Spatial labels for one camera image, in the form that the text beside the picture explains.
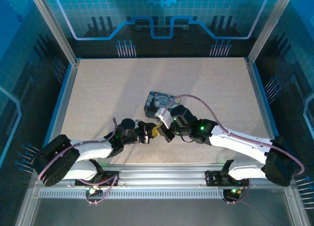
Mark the starry night print tin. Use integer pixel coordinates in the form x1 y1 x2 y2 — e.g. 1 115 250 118
143 90 182 119

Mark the aluminium mounting rail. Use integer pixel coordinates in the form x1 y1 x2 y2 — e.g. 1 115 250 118
31 163 295 189

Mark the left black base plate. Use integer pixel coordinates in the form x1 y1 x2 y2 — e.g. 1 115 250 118
75 170 120 187

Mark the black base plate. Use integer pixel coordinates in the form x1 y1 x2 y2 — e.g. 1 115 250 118
75 170 120 187
205 170 249 188

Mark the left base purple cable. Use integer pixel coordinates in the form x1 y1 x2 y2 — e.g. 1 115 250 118
78 174 119 205

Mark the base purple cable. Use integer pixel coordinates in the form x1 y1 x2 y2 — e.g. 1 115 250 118
223 178 251 205
78 174 119 205

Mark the slotted grey cable duct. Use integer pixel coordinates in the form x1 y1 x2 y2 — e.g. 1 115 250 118
39 190 234 199

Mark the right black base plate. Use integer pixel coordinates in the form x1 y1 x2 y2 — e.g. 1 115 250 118
205 170 249 188

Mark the aluminium table side rail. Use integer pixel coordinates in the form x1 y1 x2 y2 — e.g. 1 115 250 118
244 56 279 141
43 58 81 148

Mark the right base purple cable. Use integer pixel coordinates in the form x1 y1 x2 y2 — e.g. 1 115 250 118
223 178 251 205

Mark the aluminium frame post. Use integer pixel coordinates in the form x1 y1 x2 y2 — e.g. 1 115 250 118
27 0 79 66
246 0 296 66

